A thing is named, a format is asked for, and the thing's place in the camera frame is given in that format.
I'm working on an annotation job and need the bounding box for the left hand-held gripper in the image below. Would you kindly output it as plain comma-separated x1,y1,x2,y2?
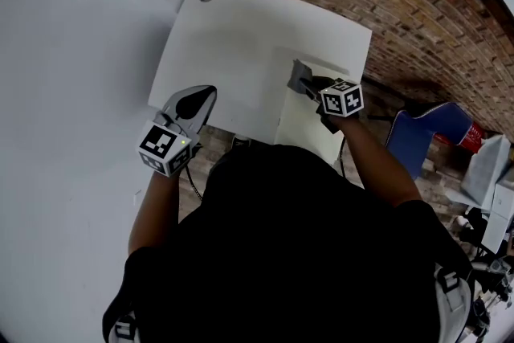
138,84,218,177

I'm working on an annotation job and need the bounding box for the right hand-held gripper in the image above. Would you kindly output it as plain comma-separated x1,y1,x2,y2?
299,76,365,133

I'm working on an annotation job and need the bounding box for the grey woven cloth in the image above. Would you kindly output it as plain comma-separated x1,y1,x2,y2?
287,59,313,93

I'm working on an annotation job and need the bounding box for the person's right forearm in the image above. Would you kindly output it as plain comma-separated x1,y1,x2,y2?
337,114,425,208

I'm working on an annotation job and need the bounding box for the person's left forearm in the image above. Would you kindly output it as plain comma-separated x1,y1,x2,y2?
128,168,181,256

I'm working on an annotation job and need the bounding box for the blue chair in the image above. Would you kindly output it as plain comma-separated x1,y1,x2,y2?
385,101,473,180

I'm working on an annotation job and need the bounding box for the person's black shirt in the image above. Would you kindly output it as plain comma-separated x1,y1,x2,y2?
102,143,475,343

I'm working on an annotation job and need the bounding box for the red plastic crate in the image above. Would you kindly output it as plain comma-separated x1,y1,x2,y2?
433,120,485,153

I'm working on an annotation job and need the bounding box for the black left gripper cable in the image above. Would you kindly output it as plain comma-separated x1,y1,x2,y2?
185,166,204,202

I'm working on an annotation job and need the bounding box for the grey shoulder strap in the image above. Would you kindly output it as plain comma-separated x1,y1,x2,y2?
108,312,140,343
435,264,473,343

